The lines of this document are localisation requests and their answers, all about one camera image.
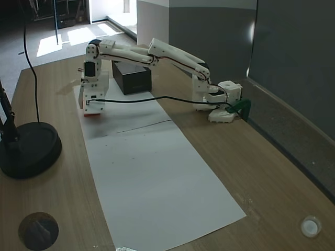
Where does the white camera box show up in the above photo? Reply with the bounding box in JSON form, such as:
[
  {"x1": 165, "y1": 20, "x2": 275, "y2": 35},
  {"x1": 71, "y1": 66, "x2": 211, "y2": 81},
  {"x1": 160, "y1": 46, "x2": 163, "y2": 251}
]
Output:
[{"x1": 83, "y1": 88, "x2": 106, "y2": 114}]

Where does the black round lamp base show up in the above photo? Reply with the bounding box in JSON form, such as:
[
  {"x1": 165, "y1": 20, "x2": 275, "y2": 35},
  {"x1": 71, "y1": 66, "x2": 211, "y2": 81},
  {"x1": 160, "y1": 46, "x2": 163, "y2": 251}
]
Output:
[{"x1": 0, "y1": 122, "x2": 63, "y2": 180}]

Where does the black camera cable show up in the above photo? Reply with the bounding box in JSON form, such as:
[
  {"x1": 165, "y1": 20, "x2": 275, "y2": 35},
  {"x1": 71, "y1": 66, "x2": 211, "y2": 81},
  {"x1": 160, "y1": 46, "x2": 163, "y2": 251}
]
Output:
[{"x1": 87, "y1": 96, "x2": 236, "y2": 111}]

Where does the orange cube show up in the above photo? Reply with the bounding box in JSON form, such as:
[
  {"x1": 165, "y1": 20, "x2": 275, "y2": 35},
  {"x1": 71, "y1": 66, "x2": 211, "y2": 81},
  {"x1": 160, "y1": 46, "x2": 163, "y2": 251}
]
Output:
[{"x1": 83, "y1": 109, "x2": 103, "y2": 119}]

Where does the dark brown box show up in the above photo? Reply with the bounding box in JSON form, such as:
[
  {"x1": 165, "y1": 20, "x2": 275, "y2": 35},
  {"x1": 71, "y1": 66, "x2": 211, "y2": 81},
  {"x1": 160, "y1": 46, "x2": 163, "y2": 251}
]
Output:
[{"x1": 111, "y1": 60, "x2": 152, "y2": 96}]

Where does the round table cable hole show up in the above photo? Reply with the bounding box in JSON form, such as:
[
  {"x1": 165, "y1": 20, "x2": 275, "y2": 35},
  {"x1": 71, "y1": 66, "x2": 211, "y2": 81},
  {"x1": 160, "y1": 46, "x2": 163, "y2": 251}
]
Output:
[{"x1": 18, "y1": 212, "x2": 60, "y2": 250}]

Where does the white paper sheet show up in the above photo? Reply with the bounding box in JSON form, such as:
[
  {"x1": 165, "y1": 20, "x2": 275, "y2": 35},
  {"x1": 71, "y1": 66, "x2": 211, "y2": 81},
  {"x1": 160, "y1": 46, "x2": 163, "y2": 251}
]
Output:
[
  {"x1": 85, "y1": 120, "x2": 248, "y2": 251},
  {"x1": 73, "y1": 78, "x2": 172, "y2": 139}
]

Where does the green clamp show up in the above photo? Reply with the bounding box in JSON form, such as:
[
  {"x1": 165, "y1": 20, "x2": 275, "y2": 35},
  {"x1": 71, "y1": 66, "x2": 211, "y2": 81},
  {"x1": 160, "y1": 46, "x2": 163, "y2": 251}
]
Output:
[{"x1": 226, "y1": 98, "x2": 252, "y2": 122}]

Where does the white round cap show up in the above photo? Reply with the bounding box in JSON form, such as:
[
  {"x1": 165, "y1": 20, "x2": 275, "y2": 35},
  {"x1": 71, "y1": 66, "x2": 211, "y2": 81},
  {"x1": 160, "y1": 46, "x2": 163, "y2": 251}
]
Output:
[{"x1": 300, "y1": 215, "x2": 322, "y2": 238}]

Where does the black lamp cable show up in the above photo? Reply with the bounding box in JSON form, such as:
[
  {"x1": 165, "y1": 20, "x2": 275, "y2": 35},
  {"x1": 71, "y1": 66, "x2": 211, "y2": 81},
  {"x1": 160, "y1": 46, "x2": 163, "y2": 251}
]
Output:
[{"x1": 23, "y1": 0, "x2": 41, "y2": 124}]

